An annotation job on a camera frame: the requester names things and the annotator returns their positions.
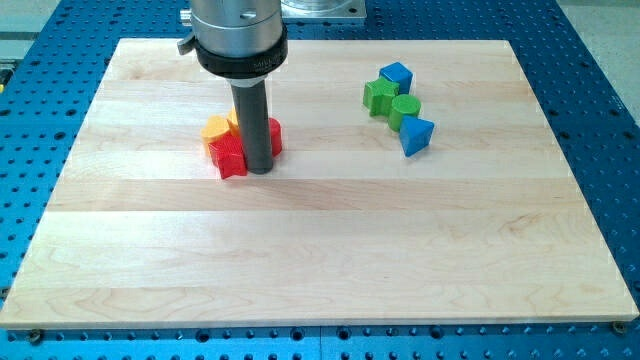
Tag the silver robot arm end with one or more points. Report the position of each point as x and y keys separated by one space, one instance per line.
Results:
x=235 y=39

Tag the orange heart block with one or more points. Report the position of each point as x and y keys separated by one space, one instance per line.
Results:
x=216 y=127

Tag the wooden board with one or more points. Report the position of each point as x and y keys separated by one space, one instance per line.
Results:
x=485 y=225

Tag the red star block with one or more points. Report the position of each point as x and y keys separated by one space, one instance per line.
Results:
x=228 y=156

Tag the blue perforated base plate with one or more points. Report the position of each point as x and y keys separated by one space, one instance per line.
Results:
x=50 y=92

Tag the yellow block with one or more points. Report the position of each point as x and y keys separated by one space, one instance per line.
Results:
x=232 y=121

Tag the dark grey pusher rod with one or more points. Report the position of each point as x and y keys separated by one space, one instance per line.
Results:
x=250 y=102

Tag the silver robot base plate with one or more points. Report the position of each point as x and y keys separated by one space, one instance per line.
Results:
x=324 y=10

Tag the blue triangle block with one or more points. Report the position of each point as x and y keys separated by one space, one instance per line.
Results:
x=415 y=134

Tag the red round block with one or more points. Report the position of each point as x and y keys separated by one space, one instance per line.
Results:
x=275 y=136

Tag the green cylinder block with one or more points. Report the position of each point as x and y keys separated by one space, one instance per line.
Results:
x=401 y=106

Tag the green star block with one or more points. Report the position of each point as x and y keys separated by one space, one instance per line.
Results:
x=378 y=96

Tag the blue cube block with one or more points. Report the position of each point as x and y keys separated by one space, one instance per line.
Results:
x=399 y=73

